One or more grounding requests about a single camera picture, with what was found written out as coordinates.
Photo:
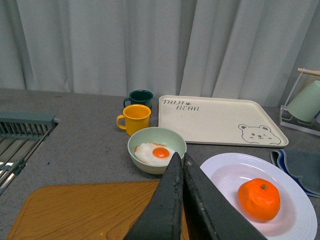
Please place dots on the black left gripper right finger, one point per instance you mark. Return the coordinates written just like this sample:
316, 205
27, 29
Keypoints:
209, 215

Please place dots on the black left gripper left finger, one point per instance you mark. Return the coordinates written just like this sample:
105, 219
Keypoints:
162, 217

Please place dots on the orange fruit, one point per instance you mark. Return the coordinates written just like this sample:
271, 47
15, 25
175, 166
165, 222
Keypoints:
259, 199

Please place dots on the wooden cutting board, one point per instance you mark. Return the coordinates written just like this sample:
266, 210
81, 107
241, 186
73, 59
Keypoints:
100, 211

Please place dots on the fake fried egg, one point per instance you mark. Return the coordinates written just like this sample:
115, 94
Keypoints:
153, 153

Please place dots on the light green bowl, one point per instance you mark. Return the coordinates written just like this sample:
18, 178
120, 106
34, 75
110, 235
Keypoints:
158, 135

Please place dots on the beige bear tray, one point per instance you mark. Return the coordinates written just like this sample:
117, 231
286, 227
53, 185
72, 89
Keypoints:
219, 121

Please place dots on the grey blue cloth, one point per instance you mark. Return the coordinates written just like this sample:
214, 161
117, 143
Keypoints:
303, 167

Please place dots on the yellow mug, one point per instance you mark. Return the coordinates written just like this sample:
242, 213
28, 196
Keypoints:
134, 117

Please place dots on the dark green mug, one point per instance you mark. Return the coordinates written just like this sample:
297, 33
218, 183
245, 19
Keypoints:
140, 97

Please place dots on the green plastic cup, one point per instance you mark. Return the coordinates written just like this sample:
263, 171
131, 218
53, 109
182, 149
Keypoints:
306, 105

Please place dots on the green dish rack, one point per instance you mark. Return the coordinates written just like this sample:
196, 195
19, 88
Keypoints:
21, 133

